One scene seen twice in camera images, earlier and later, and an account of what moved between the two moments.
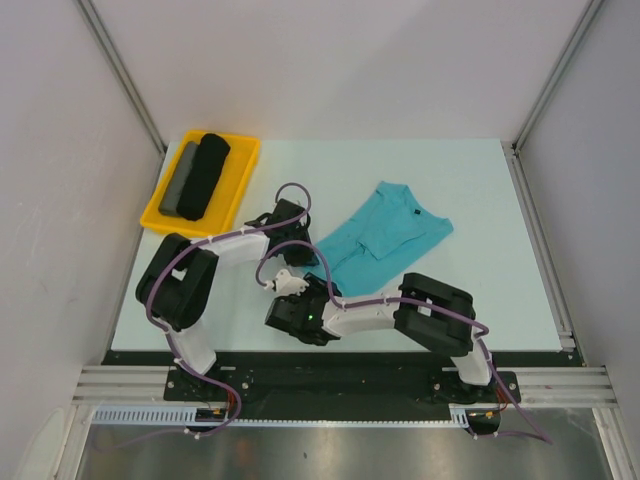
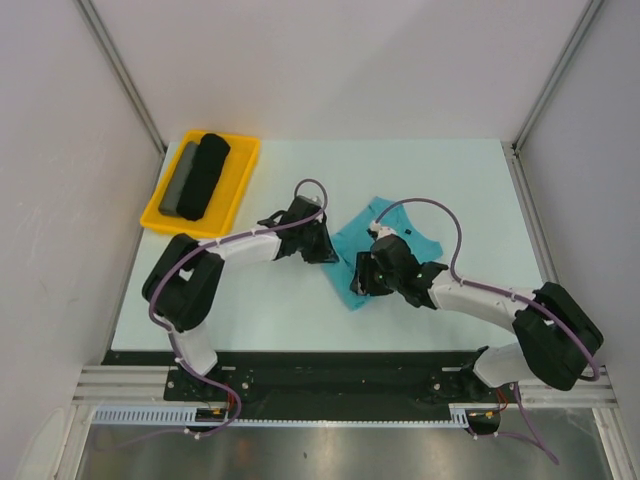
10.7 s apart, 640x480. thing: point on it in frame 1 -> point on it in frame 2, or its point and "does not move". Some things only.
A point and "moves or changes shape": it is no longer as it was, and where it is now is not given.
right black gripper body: [317, 287] -> [371, 279]
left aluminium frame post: [108, 43] does not move
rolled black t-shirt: [210, 155] does not move
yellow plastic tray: [221, 209] does not move
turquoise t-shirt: [388, 220] moves or changes shape
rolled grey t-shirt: [170, 201] does not move
